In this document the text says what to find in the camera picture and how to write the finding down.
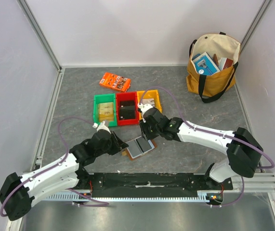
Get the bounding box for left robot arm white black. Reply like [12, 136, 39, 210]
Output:
[0, 129, 128, 221]

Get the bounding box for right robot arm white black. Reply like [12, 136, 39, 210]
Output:
[138, 104, 263, 190]

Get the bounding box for white cards in yellow bin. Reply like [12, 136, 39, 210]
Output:
[141, 98, 156, 107]

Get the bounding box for black cards in red bin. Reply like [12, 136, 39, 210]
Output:
[118, 101, 136, 120]

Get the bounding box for gold cards in green bin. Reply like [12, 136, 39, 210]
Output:
[98, 102, 114, 122]

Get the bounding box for red plastic bin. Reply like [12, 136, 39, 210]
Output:
[116, 91, 139, 126]

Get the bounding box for yellow plastic bin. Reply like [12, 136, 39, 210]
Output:
[136, 90, 162, 120]

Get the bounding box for green plastic bin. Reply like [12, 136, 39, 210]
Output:
[93, 93, 118, 127]

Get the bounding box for orange snack box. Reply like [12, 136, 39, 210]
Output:
[99, 72, 131, 92]

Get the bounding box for yellow canvas tote bag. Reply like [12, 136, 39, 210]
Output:
[186, 32, 241, 103]

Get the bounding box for blue white razor box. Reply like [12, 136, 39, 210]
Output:
[192, 52, 220, 76]

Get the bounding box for brown item in bag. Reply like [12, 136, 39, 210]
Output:
[212, 54, 219, 66]

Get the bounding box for white red box in bag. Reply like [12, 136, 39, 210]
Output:
[218, 57, 233, 71]

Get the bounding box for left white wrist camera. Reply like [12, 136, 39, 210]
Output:
[92, 120, 111, 133]

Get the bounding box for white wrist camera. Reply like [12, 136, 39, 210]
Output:
[92, 120, 111, 133]
[137, 103, 153, 119]

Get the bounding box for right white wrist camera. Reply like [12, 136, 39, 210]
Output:
[137, 103, 153, 119]

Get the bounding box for black mounting base plate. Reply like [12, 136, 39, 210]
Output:
[62, 172, 234, 193]

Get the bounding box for grey slotted cable duct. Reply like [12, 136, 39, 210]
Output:
[44, 191, 210, 203]

